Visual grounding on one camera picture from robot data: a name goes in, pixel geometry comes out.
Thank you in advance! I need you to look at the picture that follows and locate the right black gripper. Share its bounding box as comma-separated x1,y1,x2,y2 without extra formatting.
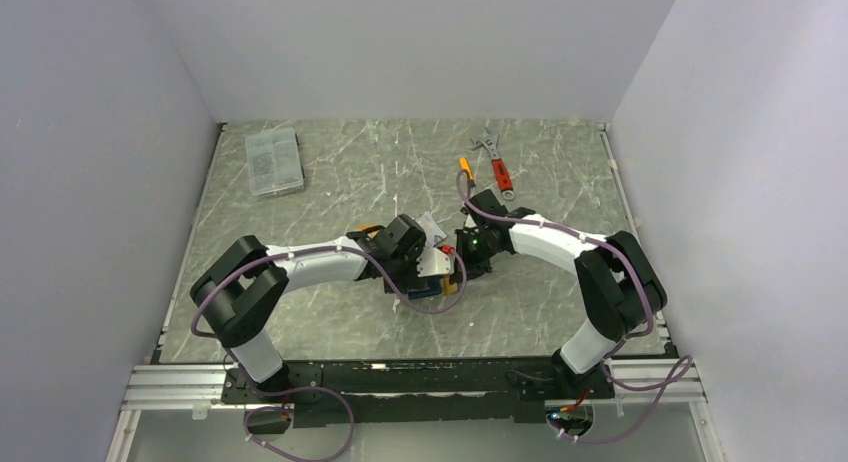
450,228,502,285

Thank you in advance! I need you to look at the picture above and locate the blue leather card holder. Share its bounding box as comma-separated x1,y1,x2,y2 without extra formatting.
406,278,443,300

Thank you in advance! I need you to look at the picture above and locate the gold VIP card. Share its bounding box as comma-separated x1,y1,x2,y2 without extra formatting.
441,275,459,297

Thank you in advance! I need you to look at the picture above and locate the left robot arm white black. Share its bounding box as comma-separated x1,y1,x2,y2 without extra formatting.
190,214,454,402

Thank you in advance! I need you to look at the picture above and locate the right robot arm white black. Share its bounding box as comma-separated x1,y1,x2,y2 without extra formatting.
460,190,668,397

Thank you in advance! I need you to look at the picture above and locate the silver card stack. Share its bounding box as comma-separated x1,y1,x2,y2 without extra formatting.
416,212,448,247

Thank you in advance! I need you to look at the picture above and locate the clear plastic screw box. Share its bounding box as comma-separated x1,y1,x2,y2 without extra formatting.
245,127,305,197

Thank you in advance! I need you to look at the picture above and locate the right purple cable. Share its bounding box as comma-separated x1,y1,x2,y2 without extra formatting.
455,170,696,446

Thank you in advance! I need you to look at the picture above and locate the purple cable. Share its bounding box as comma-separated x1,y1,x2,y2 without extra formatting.
455,170,696,446
190,244,468,462

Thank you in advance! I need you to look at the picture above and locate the orange handled screwdriver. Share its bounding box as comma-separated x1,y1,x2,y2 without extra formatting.
459,157,476,190

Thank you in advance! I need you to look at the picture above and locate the red handled adjustable wrench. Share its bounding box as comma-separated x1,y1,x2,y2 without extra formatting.
471,128,515,201

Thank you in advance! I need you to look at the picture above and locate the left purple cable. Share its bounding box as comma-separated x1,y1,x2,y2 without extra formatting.
190,244,468,462

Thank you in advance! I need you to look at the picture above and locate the aluminium frame rail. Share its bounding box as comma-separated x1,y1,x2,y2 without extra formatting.
121,364,226,412

